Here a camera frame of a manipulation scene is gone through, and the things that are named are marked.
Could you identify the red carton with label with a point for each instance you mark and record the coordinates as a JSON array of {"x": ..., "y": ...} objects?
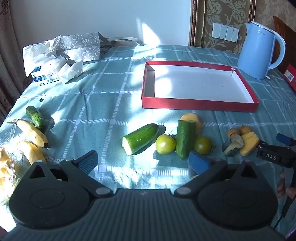
[{"x": 291, "y": 80}]

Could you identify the dark green tomato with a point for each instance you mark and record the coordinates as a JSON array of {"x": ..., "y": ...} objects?
[{"x": 203, "y": 144}]

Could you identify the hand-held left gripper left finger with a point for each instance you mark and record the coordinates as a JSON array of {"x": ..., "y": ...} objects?
[{"x": 89, "y": 160}]

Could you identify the small whole cucumber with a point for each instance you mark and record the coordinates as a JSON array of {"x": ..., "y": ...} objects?
[{"x": 34, "y": 117}]

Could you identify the white light switch panel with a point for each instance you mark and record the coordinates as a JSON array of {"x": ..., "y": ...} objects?
[{"x": 225, "y": 32}]

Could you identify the silver patterned gift bag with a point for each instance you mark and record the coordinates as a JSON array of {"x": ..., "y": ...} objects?
[{"x": 81, "y": 44}]

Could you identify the yellow-green tomato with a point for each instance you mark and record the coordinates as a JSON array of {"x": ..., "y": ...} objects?
[{"x": 165, "y": 144}]

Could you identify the person's right hand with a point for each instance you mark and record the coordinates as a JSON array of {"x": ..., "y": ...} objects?
[{"x": 281, "y": 182}]

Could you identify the teal checked tablecloth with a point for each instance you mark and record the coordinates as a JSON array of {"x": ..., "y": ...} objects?
[{"x": 104, "y": 104}]

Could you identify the white plastic bag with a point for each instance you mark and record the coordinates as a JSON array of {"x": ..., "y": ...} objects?
[{"x": 34, "y": 53}]

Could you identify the brown wooden chair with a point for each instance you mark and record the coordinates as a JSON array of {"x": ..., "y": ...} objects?
[{"x": 289, "y": 37}]

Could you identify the yellow vegetable chunk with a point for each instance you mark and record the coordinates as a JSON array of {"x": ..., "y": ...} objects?
[
  {"x": 190, "y": 116},
  {"x": 248, "y": 143}
]

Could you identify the brown patterned curtain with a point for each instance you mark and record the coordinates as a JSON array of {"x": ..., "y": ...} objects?
[{"x": 9, "y": 58}]

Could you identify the ornate framed wall panel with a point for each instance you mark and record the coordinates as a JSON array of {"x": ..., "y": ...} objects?
[{"x": 201, "y": 23}]

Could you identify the blue and white tissue pack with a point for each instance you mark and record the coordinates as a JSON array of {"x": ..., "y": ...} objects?
[{"x": 41, "y": 78}]

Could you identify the crumpled white tissue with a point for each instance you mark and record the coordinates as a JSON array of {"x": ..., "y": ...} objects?
[{"x": 70, "y": 71}]

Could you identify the clear plastic bag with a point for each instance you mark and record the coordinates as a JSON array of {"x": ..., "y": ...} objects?
[{"x": 7, "y": 171}]

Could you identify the brown longan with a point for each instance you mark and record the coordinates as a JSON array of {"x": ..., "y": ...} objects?
[
  {"x": 232, "y": 132},
  {"x": 245, "y": 129}
]

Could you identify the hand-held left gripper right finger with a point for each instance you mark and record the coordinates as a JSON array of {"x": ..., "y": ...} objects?
[{"x": 198, "y": 163}]

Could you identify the yellow banana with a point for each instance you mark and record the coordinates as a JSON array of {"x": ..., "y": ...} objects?
[
  {"x": 30, "y": 151},
  {"x": 32, "y": 133}
]

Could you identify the cut cucumber half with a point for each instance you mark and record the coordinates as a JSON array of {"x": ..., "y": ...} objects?
[
  {"x": 185, "y": 139},
  {"x": 141, "y": 139}
]

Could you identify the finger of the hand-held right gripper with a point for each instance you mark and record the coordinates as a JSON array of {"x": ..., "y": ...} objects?
[
  {"x": 264, "y": 145},
  {"x": 282, "y": 138}
]

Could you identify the blue electric kettle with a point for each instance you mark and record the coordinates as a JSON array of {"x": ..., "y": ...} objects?
[{"x": 256, "y": 51}]

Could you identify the shallow red cardboard box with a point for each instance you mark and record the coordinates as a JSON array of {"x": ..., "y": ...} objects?
[{"x": 196, "y": 104}]

